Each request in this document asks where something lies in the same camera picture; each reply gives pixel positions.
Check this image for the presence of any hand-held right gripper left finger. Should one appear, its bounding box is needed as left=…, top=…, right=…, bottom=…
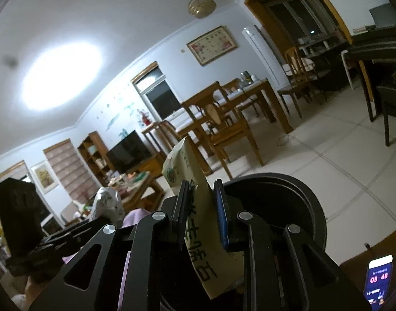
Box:
left=27, top=180, right=191, bottom=311

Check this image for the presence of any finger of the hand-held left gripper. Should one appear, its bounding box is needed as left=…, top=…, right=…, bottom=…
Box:
left=39, top=218, right=121, bottom=260

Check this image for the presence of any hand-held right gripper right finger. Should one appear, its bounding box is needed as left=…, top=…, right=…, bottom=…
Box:
left=213, top=179, right=372, bottom=311

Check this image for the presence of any beige snack packet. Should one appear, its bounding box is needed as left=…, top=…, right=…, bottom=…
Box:
left=162, top=136, right=247, bottom=299

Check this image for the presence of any white plastic wrapper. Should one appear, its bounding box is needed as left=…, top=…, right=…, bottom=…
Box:
left=88, top=186, right=125, bottom=229

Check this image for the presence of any black round bin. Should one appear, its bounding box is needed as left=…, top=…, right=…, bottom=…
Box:
left=165, top=172, right=327, bottom=311

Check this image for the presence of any person's left hand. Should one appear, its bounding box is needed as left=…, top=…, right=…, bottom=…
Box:
left=11, top=274, right=60, bottom=311

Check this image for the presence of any wooden coffee table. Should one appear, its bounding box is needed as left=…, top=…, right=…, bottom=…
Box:
left=107, top=170, right=166, bottom=213

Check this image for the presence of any beige roller blind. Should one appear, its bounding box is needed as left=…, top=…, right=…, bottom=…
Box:
left=0, top=160, right=27, bottom=182

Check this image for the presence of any framed yellow flower picture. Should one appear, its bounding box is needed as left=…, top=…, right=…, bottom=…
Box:
left=31, top=160, right=59, bottom=195

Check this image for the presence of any patterned roller blind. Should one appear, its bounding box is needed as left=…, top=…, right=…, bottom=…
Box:
left=43, top=139, right=99, bottom=198

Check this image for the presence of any black television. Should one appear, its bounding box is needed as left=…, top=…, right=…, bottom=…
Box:
left=106, top=130, right=153, bottom=174

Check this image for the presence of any wooden bookshelf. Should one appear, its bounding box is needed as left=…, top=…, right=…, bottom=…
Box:
left=77, top=131, right=116, bottom=187

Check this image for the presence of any tall wooden plant stand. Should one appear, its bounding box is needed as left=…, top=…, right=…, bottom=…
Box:
left=141, top=121, right=168, bottom=156

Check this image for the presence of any red potted plant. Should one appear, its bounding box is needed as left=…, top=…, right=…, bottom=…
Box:
left=138, top=108, right=153, bottom=127

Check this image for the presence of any window with roller blind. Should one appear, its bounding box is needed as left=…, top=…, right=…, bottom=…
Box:
left=131, top=61, right=182, bottom=120

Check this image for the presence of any wooden dining table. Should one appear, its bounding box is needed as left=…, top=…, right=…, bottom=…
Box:
left=182, top=78, right=293, bottom=133

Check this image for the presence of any round ceiling light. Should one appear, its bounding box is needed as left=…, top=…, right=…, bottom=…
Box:
left=21, top=42, right=104, bottom=111

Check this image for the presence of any white standing air conditioner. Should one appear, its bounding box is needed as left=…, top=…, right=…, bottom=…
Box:
left=241, top=26, right=283, bottom=91

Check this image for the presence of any framed floral painting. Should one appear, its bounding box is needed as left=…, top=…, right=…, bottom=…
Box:
left=186, top=26, right=238, bottom=66

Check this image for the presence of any smartphone with lit screen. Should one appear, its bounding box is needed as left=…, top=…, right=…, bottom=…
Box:
left=363, top=254, right=394, bottom=311

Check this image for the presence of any black piano bench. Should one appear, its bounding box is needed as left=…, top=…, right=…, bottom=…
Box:
left=376, top=86, right=396, bottom=146

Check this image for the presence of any gold chandelier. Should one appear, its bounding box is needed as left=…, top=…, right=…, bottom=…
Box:
left=180, top=0, right=217, bottom=19

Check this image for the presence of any black upright piano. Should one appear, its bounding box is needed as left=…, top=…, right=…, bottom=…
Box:
left=342, top=23, right=396, bottom=120

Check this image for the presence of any wooden door frame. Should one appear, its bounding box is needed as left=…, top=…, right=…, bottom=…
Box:
left=244, top=0, right=354, bottom=44

